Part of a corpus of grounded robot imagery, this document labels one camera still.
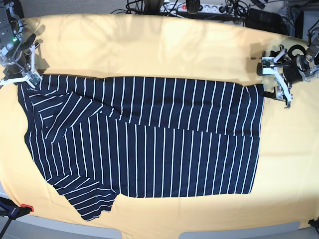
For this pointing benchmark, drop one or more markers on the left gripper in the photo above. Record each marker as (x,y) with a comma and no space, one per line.
(293,73)

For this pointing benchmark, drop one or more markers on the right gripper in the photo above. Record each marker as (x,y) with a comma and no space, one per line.
(19,68)

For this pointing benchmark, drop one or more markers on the navy white striped T-shirt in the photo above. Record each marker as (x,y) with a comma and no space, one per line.
(141,137)

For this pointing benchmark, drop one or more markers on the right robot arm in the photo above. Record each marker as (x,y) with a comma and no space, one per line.
(17,54)

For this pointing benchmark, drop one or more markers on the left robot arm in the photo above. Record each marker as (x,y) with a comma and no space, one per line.
(310,54)

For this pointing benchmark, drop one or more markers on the black power adapter box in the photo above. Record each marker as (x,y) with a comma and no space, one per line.
(259,19)

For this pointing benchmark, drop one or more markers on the yellow table cloth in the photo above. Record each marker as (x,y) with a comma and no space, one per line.
(286,187)

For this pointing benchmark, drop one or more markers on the white power strip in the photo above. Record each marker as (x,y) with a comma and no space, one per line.
(205,9)

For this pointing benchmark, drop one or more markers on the black clamp right corner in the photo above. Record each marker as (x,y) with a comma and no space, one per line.
(314,223)

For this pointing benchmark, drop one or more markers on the blue clamp with red tip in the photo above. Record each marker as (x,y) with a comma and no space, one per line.
(9,209)

